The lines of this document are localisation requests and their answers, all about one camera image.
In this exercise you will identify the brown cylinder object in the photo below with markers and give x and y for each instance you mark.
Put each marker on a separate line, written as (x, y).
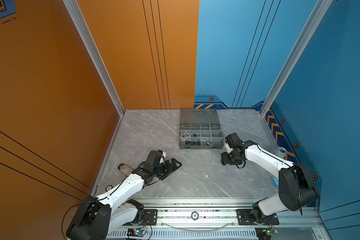
(125, 169)

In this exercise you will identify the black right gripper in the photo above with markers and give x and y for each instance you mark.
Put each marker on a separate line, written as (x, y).
(224, 159)

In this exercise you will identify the left aluminium corner post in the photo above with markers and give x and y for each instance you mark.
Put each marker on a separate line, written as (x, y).
(92, 49)

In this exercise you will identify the round floor marker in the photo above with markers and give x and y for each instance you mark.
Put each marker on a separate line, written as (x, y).
(108, 188)

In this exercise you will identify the grey plastic organizer box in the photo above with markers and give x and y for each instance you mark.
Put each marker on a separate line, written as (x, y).
(200, 129)

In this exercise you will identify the green circuit board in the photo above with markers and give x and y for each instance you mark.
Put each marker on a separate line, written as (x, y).
(136, 233)

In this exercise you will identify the right aluminium corner post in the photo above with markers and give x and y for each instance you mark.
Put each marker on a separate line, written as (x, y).
(303, 39)

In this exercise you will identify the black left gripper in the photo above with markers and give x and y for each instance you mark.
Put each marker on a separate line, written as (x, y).
(174, 167)

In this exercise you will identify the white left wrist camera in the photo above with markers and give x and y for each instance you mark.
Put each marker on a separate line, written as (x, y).
(163, 155)

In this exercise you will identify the aluminium corner post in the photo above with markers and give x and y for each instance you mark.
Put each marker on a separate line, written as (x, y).
(303, 39)
(92, 49)

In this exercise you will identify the blue triangular block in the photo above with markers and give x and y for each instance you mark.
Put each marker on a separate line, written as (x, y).
(275, 182)

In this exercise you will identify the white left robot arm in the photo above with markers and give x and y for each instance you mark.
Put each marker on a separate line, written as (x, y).
(95, 216)

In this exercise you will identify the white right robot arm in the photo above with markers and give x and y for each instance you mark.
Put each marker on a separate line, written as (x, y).
(296, 185)

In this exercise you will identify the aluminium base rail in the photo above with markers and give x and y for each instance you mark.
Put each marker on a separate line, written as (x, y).
(216, 219)

